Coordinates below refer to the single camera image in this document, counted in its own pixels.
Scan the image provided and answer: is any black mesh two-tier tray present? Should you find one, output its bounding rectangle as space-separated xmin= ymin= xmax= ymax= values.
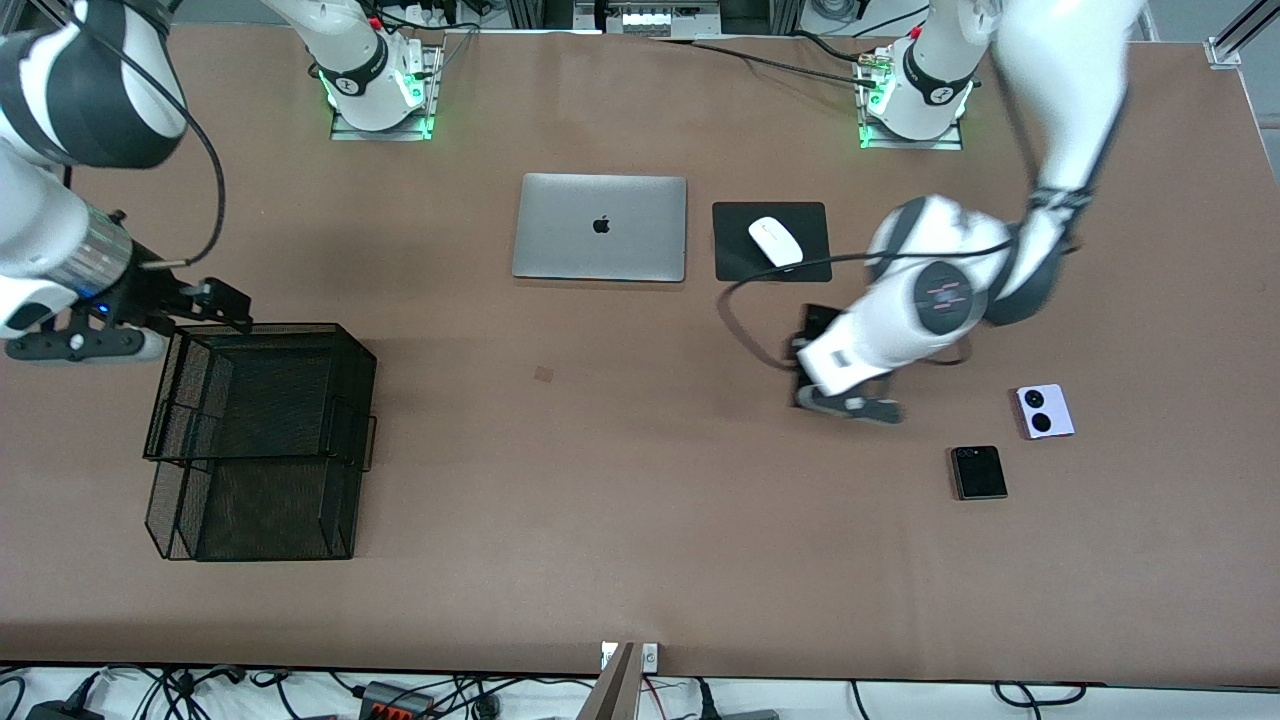
xmin=143 ymin=322 xmax=379 ymax=562

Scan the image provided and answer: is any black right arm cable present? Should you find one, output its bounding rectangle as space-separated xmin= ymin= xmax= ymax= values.
xmin=75 ymin=0 xmax=227 ymax=271

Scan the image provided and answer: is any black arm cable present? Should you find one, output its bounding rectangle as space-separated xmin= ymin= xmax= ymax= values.
xmin=718 ymin=238 xmax=1016 ymax=373
xmin=75 ymin=0 xmax=227 ymax=271

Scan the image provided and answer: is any black mouse pad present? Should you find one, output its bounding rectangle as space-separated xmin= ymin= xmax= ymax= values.
xmin=712 ymin=201 xmax=833 ymax=283

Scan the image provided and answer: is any white power strip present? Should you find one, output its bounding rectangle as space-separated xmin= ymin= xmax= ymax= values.
xmin=575 ymin=0 xmax=723 ymax=37

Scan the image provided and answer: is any silver closed laptop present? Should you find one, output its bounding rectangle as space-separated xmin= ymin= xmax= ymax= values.
xmin=512 ymin=173 xmax=689 ymax=284

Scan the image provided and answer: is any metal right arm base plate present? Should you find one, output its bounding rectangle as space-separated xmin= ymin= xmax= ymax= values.
xmin=330 ymin=45 xmax=444 ymax=142

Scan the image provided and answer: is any aluminium frame profile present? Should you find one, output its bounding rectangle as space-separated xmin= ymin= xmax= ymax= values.
xmin=1208 ymin=0 xmax=1280 ymax=69

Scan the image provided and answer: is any black flip phone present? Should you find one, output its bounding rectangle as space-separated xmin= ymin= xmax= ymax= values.
xmin=949 ymin=445 xmax=1009 ymax=502

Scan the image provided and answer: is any black power cable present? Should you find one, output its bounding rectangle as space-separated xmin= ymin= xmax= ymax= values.
xmin=790 ymin=31 xmax=867 ymax=63
xmin=648 ymin=36 xmax=881 ymax=89

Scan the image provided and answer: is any lilac flip phone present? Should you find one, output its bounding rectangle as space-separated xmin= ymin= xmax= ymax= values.
xmin=1016 ymin=384 xmax=1077 ymax=441

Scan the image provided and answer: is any white computer mouse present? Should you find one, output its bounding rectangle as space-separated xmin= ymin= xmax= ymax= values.
xmin=748 ymin=216 xmax=804 ymax=272

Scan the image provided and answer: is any black bar smartphone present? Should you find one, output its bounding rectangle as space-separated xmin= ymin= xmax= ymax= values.
xmin=796 ymin=303 xmax=849 ymax=409

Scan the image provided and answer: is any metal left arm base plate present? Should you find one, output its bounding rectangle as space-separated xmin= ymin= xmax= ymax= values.
xmin=857 ymin=45 xmax=964 ymax=151

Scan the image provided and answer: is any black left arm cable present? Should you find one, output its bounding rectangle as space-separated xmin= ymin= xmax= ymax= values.
xmin=718 ymin=238 xmax=1016 ymax=373

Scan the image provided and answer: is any black orange power strip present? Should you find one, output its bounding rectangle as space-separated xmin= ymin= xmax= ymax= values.
xmin=360 ymin=680 xmax=436 ymax=720

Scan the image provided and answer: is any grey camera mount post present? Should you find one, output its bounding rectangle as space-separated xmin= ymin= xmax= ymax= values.
xmin=578 ymin=642 xmax=660 ymax=720

